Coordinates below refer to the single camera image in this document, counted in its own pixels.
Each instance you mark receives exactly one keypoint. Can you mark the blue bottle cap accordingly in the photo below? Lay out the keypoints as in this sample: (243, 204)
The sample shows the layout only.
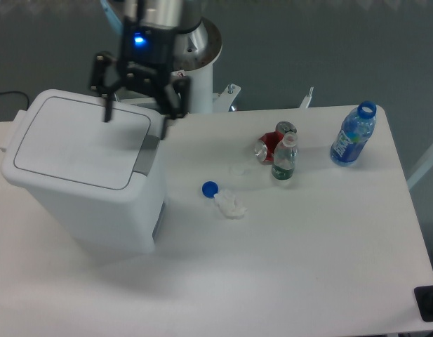
(209, 189)

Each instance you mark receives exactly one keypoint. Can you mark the white trash can lid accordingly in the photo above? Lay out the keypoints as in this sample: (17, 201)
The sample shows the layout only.
(68, 140)

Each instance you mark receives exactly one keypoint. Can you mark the white plastic trash can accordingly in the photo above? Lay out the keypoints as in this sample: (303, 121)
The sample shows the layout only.
(124, 219)

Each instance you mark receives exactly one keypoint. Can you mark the small clear green-label bottle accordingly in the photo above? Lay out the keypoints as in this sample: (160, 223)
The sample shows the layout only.
(284, 158)

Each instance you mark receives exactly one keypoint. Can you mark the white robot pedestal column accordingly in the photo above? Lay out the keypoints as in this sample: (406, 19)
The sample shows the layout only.
(198, 51)

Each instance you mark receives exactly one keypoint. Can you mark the white frame leg right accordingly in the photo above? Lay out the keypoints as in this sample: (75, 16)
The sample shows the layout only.
(421, 168)

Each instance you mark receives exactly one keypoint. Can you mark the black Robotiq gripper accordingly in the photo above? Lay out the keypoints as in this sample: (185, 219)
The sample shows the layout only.
(145, 64)

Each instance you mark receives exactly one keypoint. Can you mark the crumpled white tissue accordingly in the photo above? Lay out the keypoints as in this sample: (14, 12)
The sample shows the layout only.
(229, 204)

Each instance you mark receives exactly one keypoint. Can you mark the white bracket behind table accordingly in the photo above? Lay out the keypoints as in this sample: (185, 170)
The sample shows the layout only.
(307, 99)

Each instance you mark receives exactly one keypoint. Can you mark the crushed red soda can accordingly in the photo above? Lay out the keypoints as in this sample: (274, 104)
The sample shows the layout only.
(265, 146)

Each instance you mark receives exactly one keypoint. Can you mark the blue plastic drink bottle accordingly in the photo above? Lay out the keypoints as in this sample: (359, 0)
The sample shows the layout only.
(355, 131)

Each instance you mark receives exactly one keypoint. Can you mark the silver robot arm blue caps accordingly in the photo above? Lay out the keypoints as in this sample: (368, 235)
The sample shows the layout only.
(169, 13)

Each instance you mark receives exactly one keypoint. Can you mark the black device at table edge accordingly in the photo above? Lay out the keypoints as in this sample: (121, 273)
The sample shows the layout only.
(424, 299)

